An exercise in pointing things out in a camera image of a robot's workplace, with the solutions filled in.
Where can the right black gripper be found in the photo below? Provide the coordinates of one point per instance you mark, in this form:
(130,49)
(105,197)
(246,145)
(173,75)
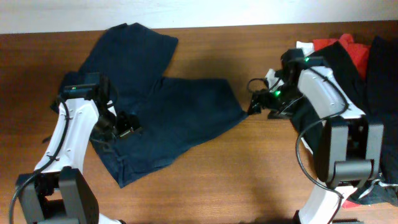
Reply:
(259,101)

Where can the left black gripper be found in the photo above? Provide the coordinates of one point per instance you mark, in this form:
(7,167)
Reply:
(125,125)

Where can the navy blue shorts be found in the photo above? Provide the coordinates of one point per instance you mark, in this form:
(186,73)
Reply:
(175,114)

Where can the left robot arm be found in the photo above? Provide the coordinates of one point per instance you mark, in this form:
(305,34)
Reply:
(56,191)

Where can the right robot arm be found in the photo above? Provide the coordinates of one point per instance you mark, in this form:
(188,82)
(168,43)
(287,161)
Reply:
(349,150)

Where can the white cloth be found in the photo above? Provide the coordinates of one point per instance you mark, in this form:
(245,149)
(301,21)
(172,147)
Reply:
(307,47)

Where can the red garment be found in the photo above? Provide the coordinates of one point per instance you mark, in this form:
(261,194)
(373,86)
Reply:
(359,53)

